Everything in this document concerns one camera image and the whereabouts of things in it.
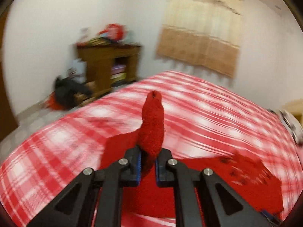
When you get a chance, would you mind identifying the red knitted sweater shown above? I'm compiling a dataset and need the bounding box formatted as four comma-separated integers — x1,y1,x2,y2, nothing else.
100,91,283,218

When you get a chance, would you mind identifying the black clothes pile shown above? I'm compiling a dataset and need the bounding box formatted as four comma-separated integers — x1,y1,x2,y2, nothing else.
54,76,92,109

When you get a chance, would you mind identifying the red plaid bed sheet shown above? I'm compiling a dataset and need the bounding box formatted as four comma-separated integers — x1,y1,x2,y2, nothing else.
1,71,302,226

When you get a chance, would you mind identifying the red plastic bag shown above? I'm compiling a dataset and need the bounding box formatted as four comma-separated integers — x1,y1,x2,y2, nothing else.
43,92,65,111

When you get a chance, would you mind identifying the cream wooden headboard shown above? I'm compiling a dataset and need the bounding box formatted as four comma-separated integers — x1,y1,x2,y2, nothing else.
283,99,303,125

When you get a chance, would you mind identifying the white paper shopping bag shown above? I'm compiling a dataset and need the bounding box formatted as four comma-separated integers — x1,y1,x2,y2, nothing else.
68,58,86,84

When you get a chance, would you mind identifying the purple box in desk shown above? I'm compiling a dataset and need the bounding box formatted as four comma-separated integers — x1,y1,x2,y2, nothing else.
111,64,126,75

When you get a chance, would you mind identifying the brown wooden desk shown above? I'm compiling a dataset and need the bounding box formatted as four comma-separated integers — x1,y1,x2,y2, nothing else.
75,44,142,95

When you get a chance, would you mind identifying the red gift bag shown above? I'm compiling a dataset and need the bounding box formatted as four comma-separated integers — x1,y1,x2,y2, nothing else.
98,24,126,42

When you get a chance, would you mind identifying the beige patterned curtain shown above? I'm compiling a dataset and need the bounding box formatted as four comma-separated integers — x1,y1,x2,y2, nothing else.
157,0,243,78

